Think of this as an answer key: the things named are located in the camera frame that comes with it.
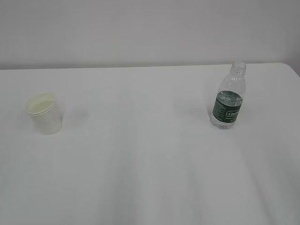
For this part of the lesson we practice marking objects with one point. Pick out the clear green-label water bottle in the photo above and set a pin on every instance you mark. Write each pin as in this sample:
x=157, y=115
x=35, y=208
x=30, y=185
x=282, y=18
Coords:
x=229, y=97

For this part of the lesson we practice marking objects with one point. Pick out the white paper cup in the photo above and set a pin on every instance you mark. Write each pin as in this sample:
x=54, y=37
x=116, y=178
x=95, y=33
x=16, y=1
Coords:
x=43, y=110

